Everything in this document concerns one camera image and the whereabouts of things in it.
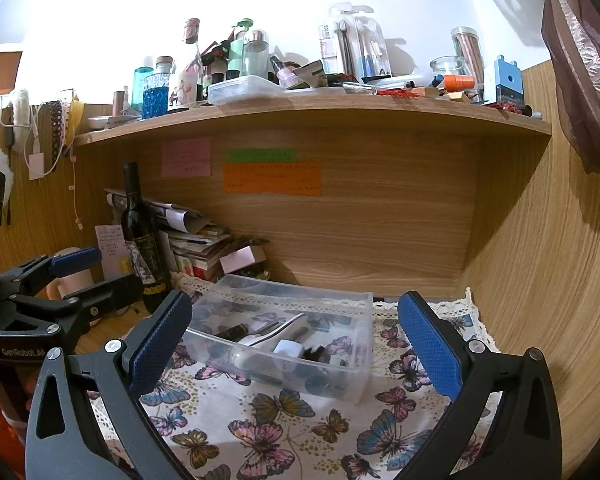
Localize small white card box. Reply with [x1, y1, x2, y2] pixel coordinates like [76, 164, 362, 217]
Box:
[219, 245, 267, 274]

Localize blue pencil sharpener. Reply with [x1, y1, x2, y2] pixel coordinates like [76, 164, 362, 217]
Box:
[493, 54, 524, 106]

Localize white handwritten note paper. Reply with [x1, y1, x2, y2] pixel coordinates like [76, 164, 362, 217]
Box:
[94, 224, 130, 282]

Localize glass bottle with blue liquid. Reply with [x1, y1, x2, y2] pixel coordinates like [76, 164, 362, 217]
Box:
[142, 55, 174, 120]

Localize butterfly print tablecloth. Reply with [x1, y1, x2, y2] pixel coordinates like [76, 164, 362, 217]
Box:
[86, 271, 504, 480]

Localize dark wine bottle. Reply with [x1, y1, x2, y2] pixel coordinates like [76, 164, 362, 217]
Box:
[120, 162, 173, 314]

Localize clear glass jar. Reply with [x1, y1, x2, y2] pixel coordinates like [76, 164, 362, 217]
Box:
[429, 55, 474, 89]

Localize toothbrush blister pack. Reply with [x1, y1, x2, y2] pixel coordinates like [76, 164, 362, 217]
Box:
[319, 3, 386, 82]

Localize beige earphone cord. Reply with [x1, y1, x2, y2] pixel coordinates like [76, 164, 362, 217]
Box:
[69, 147, 84, 229]

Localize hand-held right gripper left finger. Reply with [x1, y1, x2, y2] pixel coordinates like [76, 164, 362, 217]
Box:
[25, 290, 194, 480]

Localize yellow cloth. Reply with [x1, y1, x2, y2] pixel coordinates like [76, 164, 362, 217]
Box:
[67, 101, 86, 137]

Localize green pump bottle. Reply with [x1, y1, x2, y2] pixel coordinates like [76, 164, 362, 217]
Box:
[228, 18, 255, 80]

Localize white lidded plastic box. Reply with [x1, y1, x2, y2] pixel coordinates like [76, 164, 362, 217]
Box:
[207, 74, 286, 106]

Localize small black bottle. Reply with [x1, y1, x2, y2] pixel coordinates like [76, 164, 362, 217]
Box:
[215, 323, 254, 344]

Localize clear glass bottle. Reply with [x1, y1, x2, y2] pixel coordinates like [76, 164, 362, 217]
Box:
[243, 29, 270, 80]

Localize orange cap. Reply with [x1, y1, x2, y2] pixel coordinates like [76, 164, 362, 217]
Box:
[442, 74, 475, 92]

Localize teal plastic bottle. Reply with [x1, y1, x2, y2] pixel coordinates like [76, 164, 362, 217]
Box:
[132, 66, 155, 111]

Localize stack of books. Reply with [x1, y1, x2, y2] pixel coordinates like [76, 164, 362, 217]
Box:
[167, 226, 234, 284]

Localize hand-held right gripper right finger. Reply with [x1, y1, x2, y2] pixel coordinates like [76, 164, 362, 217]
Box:
[395, 290, 564, 480]

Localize black lace headband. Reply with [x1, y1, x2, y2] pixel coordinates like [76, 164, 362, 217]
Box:
[47, 100, 64, 174]

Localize clear plastic container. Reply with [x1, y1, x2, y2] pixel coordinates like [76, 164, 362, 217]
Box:
[182, 274, 375, 405]

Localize rolled magazines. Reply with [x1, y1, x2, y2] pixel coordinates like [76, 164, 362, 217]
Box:
[103, 188, 212, 235]

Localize wooden shelf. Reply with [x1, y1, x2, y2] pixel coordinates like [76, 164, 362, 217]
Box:
[73, 86, 553, 148]

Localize orange sticky note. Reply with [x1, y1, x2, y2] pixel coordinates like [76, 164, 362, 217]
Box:
[223, 162, 323, 197]

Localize clear cylindrical canister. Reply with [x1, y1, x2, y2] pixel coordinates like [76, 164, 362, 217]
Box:
[450, 26, 486, 86]

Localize green sticky note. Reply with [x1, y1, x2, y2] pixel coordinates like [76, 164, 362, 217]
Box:
[228, 148, 298, 164]

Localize white handheld round-head device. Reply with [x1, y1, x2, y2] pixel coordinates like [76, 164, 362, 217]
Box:
[234, 312, 312, 367]

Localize pink sticky note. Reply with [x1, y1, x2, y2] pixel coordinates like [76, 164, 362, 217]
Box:
[160, 138, 213, 178]

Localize purple curtain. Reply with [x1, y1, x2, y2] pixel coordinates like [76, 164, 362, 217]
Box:
[466, 0, 600, 175]

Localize white charger with cable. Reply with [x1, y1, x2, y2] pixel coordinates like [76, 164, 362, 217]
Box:
[24, 105, 47, 179]

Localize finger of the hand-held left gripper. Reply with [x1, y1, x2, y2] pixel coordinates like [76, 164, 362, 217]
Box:
[10, 273, 144, 341]
[0, 246, 104, 294]

